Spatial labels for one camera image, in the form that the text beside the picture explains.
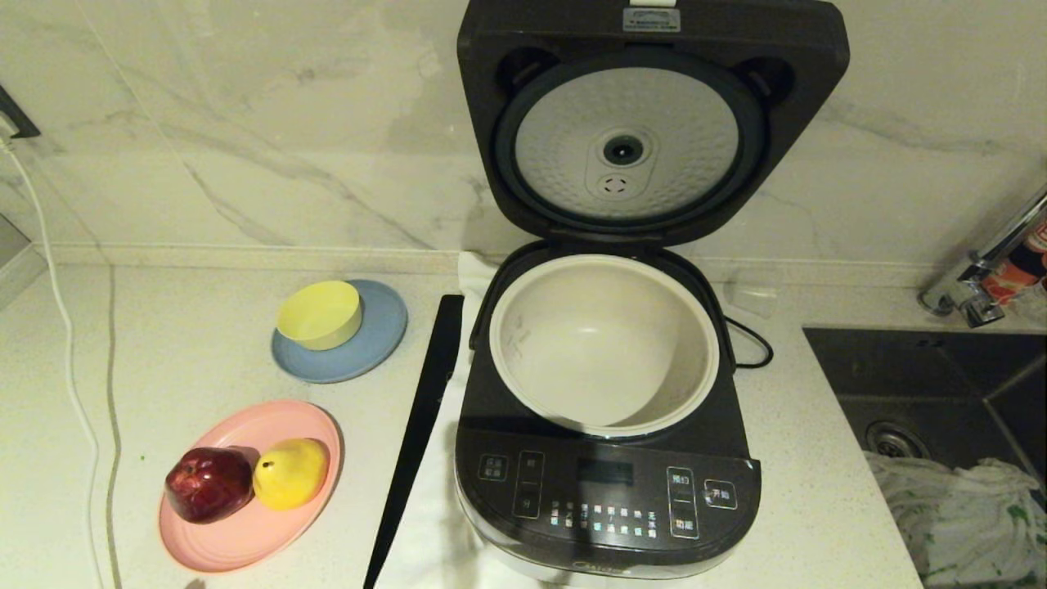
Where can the dark grey rice cooker lid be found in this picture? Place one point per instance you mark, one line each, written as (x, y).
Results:
(789, 41)

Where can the cream inner pot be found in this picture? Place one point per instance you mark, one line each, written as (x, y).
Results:
(605, 352)

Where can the yellow bowl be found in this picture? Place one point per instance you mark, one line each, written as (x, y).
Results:
(319, 317)

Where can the dark grey rice cooker base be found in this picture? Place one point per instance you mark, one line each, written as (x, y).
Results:
(605, 491)

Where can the blue plate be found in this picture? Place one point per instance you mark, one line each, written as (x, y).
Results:
(376, 342)

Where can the black flat board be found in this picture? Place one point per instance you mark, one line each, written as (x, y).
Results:
(417, 433)

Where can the clear plastic cup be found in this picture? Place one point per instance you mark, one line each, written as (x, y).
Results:
(751, 301)

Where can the yellow pear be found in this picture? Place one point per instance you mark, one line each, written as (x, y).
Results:
(290, 474)

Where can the red apple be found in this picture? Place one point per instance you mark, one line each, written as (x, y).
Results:
(208, 484)

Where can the pink plate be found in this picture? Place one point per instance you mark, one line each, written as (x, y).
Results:
(245, 540)

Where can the metal sink drain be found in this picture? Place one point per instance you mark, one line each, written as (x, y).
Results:
(896, 438)

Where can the dark metal sink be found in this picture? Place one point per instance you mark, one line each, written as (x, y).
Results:
(924, 376)

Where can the chrome faucet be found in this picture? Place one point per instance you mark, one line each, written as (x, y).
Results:
(973, 298)

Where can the white cloth with green specks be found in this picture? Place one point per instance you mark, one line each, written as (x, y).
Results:
(957, 523)

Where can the red printed can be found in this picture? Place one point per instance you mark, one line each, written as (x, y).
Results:
(1014, 274)

